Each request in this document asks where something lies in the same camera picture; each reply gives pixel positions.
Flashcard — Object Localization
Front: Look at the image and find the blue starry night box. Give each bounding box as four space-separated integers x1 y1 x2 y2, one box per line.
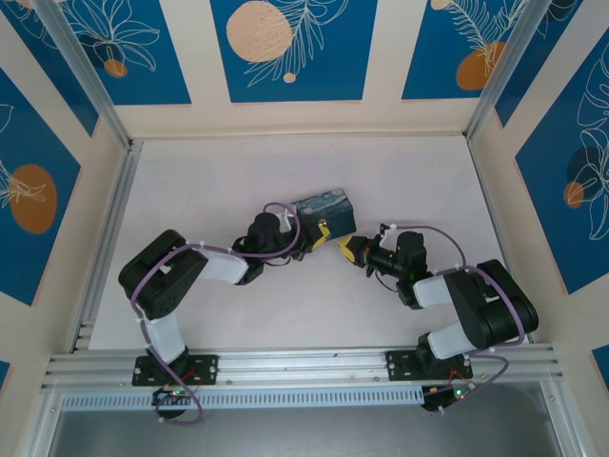
290 187 358 242

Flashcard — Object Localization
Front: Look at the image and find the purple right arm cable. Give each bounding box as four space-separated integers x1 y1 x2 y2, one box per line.
389 224 529 415

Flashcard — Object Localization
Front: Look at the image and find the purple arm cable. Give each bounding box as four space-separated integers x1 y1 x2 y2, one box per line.
130 202 304 426
389 224 529 415

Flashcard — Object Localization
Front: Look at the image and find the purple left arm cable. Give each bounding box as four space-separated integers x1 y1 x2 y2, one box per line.
130 202 304 426

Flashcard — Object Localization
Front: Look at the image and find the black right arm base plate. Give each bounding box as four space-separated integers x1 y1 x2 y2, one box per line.
386 349 475 382

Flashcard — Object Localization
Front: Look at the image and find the aluminium mounting rail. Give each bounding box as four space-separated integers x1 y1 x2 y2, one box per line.
40 345 565 391

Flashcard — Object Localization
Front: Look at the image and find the aluminium table side rail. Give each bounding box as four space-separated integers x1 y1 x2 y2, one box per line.
70 140 144 353

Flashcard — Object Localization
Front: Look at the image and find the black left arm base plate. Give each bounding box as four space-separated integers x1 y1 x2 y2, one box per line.
131 354 220 386

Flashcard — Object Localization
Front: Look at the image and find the white slotted cable duct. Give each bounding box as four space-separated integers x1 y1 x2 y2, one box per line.
60 385 427 411

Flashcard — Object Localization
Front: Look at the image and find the aluminium frame post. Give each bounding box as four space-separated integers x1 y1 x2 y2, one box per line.
463 0 543 144
35 0 144 149

